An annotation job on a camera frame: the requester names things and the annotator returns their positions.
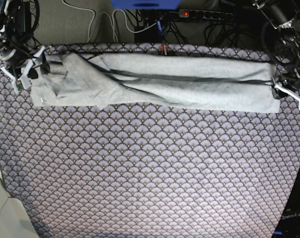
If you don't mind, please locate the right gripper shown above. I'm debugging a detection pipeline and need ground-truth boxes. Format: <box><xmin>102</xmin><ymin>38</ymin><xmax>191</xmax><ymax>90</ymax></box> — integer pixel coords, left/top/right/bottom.
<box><xmin>0</xmin><ymin>44</ymin><xmax>49</xmax><ymax>94</ymax></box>

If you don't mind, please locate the light grey T-shirt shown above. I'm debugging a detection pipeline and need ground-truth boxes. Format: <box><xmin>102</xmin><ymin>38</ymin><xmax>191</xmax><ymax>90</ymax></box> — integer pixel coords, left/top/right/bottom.
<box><xmin>30</xmin><ymin>53</ymin><xmax>280</xmax><ymax>114</ymax></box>

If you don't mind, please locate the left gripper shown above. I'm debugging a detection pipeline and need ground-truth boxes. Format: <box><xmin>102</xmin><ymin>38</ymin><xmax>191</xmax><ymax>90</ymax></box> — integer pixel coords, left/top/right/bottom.
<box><xmin>272</xmin><ymin>75</ymin><xmax>300</xmax><ymax>111</ymax></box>

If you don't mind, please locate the blue box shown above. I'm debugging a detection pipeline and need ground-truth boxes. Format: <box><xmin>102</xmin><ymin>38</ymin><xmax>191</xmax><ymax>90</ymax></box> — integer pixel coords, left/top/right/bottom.
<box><xmin>111</xmin><ymin>0</ymin><xmax>181</xmax><ymax>10</ymax></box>

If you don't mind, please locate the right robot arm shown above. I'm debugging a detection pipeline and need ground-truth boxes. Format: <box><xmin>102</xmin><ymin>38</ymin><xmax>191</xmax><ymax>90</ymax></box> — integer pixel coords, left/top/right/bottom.
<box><xmin>0</xmin><ymin>0</ymin><xmax>50</xmax><ymax>93</ymax></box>

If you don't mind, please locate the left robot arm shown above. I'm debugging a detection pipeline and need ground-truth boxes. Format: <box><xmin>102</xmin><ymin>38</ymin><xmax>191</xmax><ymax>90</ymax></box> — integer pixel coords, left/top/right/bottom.
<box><xmin>252</xmin><ymin>0</ymin><xmax>300</xmax><ymax>110</ymax></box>

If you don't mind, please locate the beige plastic bin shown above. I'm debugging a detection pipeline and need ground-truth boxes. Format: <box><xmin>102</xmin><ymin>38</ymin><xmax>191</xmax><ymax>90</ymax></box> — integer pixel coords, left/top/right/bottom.
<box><xmin>0</xmin><ymin>179</ymin><xmax>38</xmax><ymax>238</ymax></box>

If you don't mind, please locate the black box on floor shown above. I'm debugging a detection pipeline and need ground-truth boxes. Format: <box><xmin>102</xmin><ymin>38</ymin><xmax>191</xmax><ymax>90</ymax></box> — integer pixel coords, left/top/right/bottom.
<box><xmin>134</xmin><ymin>25</ymin><xmax>161</xmax><ymax>43</ymax></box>

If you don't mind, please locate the red black table clamp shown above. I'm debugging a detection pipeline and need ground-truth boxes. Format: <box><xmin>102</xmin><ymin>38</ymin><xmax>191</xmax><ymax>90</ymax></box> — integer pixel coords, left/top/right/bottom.
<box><xmin>160</xmin><ymin>44</ymin><xmax>169</xmax><ymax>56</ymax></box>

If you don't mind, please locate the fan patterned tablecloth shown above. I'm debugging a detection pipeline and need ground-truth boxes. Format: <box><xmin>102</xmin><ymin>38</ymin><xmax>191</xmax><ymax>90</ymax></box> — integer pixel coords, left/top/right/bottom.
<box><xmin>0</xmin><ymin>42</ymin><xmax>300</xmax><ymax>238</ymax></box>

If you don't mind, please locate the white cable on floor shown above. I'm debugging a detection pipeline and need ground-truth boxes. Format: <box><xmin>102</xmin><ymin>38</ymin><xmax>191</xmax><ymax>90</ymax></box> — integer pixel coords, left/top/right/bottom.
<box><xmin>62</xmin><ymin>0</ymin><xmax>158</xmax><ymax>43</ymax></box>

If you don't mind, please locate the black OpenArm case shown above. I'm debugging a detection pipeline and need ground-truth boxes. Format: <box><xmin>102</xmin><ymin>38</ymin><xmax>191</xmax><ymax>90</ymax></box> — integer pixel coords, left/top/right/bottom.
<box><xmin>273</xmin><ymin>169</ymin><xmax>300</xmax><ymax>238</ymax></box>

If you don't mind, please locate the black power strip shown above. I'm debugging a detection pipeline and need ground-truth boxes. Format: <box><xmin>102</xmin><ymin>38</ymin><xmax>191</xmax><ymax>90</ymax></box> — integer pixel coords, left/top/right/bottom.
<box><xmin>178</xmin><ymin>9</ymin><xmax>234</xmax><ymax>22</ymax></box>

